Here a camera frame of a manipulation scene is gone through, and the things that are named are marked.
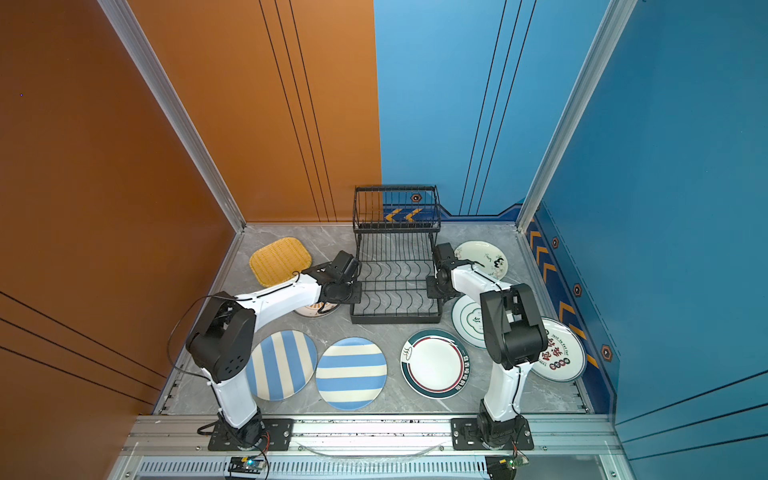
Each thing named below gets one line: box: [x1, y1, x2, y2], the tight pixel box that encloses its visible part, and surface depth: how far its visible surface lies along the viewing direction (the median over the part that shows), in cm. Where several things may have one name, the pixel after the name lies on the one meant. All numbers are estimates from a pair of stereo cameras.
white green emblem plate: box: [451, 294, 486, 349], surface depth 94 cm
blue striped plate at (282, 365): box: [246, 329, 318, 401], surface depth 85 cm
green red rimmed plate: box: [400, 329, 471, 400], surface depth 86 cm
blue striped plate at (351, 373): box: [316, 337, 388, 411], surface depth 84 cm
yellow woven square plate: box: [249, 237, 312, 287], surface depth 111 cm
